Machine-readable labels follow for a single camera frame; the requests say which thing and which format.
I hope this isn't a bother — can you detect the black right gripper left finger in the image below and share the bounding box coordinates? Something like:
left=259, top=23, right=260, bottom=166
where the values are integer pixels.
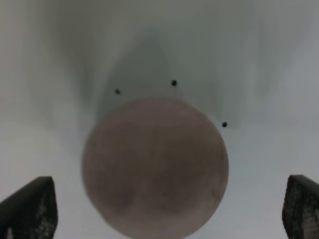
left=0, top=176, right=58, bottom=239

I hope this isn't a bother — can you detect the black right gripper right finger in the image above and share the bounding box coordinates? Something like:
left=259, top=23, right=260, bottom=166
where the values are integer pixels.
left=282, top=175, right=319, bottom=239

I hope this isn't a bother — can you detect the pink peach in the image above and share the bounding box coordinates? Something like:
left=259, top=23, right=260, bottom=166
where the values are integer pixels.
left=82, top=98, right=229, bottom=239

